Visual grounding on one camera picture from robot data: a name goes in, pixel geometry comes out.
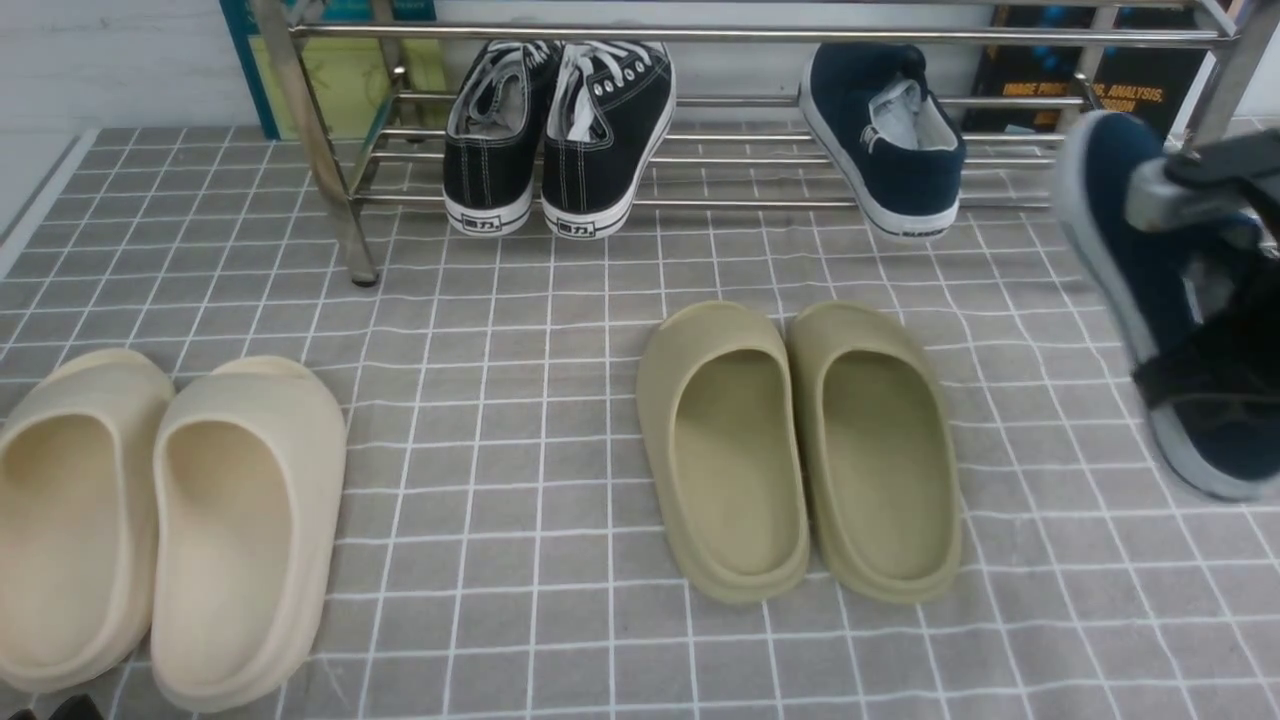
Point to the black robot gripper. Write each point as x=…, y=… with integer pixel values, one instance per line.
x=1196, y=186

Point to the navy slip-on shoe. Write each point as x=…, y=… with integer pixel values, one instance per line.
x=1165, y=287
x=871, y=108

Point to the silver metal shoe rack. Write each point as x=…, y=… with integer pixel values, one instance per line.
x=400, y=133

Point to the black image processing book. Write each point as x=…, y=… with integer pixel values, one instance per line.
x=1151, y=84

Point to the right olive foam slipper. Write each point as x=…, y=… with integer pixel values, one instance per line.
x=878, y=453

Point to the olive foam slipper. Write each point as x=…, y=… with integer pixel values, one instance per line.
x=714, y=402
x=878, y=453

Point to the left olive foam slipper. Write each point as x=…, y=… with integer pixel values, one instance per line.
x=714, y=402

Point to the right black canvas sneaker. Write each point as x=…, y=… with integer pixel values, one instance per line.
x=612, y=107

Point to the black canvas sneaker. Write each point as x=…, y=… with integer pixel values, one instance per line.
x=612, y=107
x=493, y=134

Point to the left black canvas sneaker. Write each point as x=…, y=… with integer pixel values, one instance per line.
x=493, y=134

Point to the grey checkered cloth mat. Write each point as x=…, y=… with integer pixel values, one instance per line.
x=500, y=551

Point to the right beige foam slipper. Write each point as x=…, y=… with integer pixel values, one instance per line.
x=249, y=465

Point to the beige foam slipper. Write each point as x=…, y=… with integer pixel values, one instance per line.
x=80, y=519
x=249, y=465

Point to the left beige foam slipper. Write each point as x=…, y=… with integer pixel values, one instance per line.
x=80, y=519

